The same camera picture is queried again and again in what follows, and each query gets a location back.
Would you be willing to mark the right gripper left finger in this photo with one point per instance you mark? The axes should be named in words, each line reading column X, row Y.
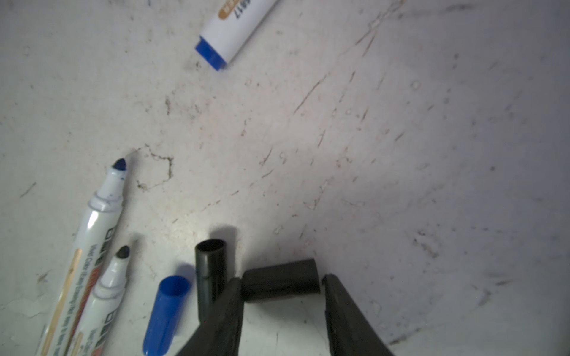
column 220, row 333

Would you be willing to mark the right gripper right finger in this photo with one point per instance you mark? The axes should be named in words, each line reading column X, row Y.
column 348, row 330

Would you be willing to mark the black pen cap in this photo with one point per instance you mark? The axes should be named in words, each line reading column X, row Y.
column 283, row 281
column 211, row 274

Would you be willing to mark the white marker pen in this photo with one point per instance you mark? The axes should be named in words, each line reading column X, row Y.
column 102, row 307
column 229, row 29
column 84, row 265

